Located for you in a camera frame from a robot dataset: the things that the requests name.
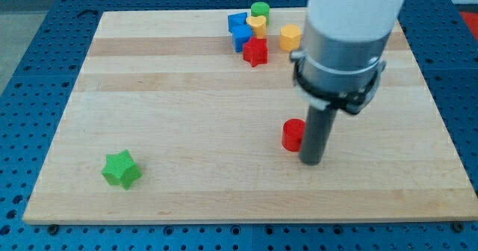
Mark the green cylinder block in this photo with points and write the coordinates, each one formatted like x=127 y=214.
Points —
x=260 y=8

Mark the yellow heart block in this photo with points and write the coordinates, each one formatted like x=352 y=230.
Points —
x=258 y=24

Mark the yellow hexagon block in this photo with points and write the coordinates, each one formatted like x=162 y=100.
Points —
x=290 y=36

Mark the wooden board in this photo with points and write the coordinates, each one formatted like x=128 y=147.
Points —
x=205 y=129

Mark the red star block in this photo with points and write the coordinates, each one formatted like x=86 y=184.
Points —
x=255 y=51

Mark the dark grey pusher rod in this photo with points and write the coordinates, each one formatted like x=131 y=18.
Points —
x=318 y=126

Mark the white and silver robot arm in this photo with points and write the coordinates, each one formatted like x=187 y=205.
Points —
x=338 y=64

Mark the red cylinder block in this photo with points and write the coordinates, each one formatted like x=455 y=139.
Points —
x=292 y=134

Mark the blue cube block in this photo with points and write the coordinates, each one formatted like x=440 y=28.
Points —
x=240 y=35

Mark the green star block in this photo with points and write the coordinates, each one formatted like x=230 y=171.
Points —
x=121 y=169

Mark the blue block behind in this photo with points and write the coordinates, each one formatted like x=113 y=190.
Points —
x=236 y=19

